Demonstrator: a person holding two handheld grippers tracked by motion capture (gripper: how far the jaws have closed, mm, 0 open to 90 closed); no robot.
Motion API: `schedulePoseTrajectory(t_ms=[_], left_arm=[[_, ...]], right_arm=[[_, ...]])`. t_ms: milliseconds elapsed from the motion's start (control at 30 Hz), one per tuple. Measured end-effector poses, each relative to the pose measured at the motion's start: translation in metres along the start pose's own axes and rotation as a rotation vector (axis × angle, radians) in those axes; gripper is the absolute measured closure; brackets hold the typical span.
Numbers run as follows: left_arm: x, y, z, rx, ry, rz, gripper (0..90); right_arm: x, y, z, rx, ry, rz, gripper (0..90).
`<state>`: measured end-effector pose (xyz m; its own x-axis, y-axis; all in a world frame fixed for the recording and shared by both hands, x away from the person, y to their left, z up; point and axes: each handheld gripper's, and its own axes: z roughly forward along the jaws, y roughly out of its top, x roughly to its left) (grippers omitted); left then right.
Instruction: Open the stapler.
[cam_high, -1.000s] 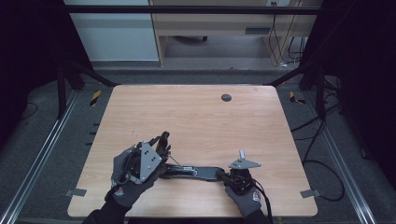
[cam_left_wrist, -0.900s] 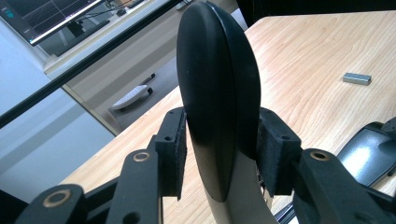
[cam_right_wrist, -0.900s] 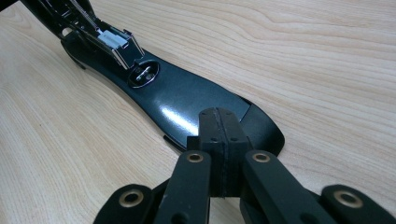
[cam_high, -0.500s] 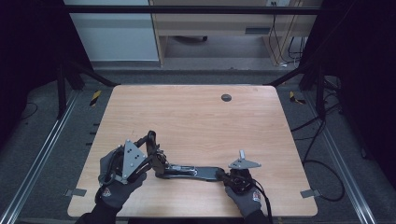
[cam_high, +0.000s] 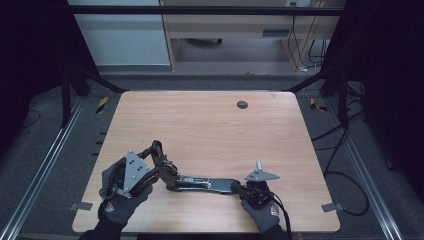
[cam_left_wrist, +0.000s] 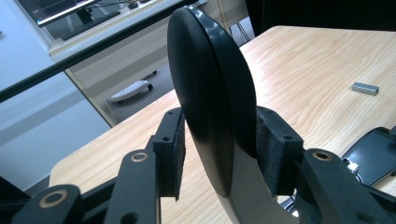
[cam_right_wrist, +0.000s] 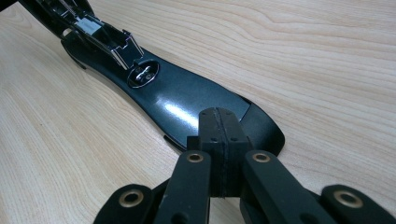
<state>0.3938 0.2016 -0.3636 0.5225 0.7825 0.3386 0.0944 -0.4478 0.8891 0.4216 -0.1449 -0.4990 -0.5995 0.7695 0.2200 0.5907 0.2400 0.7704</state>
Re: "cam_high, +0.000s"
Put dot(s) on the black horizontal frame bar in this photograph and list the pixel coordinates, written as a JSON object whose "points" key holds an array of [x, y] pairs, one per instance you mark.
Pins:
{"points": [[200, 10]]}

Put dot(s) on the person's right hand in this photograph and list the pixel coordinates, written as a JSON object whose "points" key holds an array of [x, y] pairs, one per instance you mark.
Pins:
{"points": [[265, 216]]}

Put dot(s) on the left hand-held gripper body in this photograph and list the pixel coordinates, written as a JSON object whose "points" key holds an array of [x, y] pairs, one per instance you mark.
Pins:
{"points": [[133, 170]]}

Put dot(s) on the dark object under desk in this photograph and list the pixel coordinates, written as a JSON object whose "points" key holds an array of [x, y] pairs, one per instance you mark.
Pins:
{"points": [[203, 41]]}

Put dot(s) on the light wooden desk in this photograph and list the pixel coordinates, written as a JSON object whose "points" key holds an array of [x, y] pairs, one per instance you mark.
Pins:
{"points": [[233, 25]]}

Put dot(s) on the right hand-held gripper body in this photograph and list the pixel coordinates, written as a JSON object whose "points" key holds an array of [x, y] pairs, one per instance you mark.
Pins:
{"points": [[258, 176]]}

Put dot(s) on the grey tape piece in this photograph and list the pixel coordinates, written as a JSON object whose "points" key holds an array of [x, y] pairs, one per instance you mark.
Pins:
{"points": [[81, 206], [332, 207]]}

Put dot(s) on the person's left hand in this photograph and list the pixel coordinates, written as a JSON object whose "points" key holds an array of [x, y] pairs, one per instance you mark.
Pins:
{"points": [[121, 208]]}

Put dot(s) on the black metal frame stand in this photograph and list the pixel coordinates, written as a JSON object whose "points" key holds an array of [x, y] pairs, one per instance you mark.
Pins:
{"points": [[65, 100], [342, 96]]}

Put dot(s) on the black stapler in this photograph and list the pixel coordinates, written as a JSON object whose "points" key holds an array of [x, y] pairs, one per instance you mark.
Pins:
{"points": [[200, 184]]}

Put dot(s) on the aluminium floor rail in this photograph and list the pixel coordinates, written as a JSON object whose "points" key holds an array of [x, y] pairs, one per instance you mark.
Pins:
{"points": [[370, 186], [43, 170]]}

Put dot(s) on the yellow black striped tape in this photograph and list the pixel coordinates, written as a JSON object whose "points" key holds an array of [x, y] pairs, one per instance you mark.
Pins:
{"points": [[102, 105]]}

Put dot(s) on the dark round table grommet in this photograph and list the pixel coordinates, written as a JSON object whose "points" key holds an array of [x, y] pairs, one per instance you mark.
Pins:
{"points": [[242, 104]]}

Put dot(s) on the black curtain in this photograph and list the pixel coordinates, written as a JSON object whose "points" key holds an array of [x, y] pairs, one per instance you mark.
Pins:
{"points": [[26, 50], [393, 66]]}

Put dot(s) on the white cabinet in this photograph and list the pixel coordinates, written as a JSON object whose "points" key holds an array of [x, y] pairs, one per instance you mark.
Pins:
{"points": [[126, 40]]}

